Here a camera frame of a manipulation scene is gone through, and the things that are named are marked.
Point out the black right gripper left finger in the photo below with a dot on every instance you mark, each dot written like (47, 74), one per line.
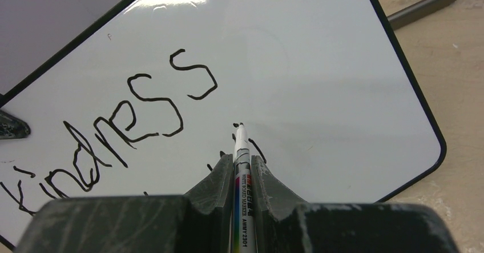
(197, 221)

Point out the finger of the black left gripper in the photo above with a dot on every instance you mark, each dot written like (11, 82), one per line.
(13, 127)

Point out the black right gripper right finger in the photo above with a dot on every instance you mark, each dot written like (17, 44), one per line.
(285, 222)

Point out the black whiteboard marker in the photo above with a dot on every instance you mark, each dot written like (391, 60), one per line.
(243, 223)

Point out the white whiteboard black frame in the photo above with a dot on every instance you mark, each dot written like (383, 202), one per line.
(150, 94)

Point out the grey metal T-shaped pipe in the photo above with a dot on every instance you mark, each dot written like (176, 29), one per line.
(416, 12)

